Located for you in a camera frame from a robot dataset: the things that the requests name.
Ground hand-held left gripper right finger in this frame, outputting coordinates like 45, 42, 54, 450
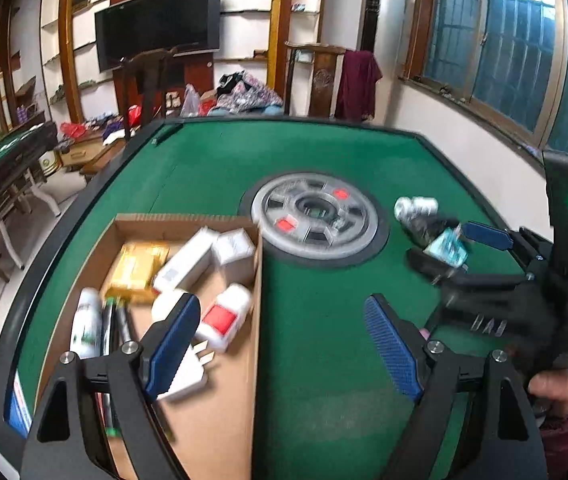
364, 294, 550, 480

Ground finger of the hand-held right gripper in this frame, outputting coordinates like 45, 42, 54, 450
461, 220, 552, 281
406, 247, 525, 293

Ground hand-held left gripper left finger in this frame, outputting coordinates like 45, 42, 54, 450
20, 292, 202, 480

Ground teal packet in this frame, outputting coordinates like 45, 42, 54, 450
424, 227, 469, 266

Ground plain white bottle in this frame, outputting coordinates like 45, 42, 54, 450
151, 287, 189, 331

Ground white medicine bottle red label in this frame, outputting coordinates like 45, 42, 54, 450
195, 283, 253, 353

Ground yellow packet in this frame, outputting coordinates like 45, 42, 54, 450
102, 241, 171, 306

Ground shallow cardboard box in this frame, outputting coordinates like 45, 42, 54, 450
36, 214, 265, 480

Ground person's right hand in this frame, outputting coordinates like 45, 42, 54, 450
526, 357, 568, 418

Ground white charger plug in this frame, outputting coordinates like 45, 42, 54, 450
156, 340, 215, 403

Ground small silver white container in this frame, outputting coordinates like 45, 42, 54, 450
394, 196, 440, 226

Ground long white box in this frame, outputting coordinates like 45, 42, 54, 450
153, 226, 221, 295

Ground white bottle green label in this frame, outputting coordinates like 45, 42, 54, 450
70, 287, 103, 361

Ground white cube box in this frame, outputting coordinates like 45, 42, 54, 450
212, 228, 256, 267

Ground round mahjong table centre panel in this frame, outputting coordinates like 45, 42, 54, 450
238, 171, 391, 268

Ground blue card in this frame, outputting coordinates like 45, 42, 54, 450
6, 372, 32, 438

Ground dark red garment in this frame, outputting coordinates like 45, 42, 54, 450
334, 50, 383, 123

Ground brown box on floor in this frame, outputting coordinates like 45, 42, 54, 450
58, 135, 127, 176

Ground carved brown wooden chair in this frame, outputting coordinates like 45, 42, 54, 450
284, 41, 347, 118

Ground white round appliance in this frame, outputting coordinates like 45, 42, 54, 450
38, 152, 59, 178

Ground tall white air conditioner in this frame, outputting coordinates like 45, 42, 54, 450
356, 0, 408, 61

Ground clear plastic bag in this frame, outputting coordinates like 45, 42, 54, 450
180, 84, 201, 118

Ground floral cloth pile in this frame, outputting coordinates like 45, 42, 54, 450
211, 72, 285, 117

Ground dark mahjong table green top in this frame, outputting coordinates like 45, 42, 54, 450
0, 121, 59, 271

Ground dark wooden chair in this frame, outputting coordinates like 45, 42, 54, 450
114, 47, 179, 126

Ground red-brown wooden cabinet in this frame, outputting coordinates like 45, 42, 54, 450
111, 0, 217, 121

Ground black flat television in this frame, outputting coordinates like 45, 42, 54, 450
94, 0, 222, 73

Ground barred window wooden frame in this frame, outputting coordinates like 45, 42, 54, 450
404, 0, 568, 196

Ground golden framed wall shelves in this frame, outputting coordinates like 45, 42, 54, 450
38, 0, 114, 126

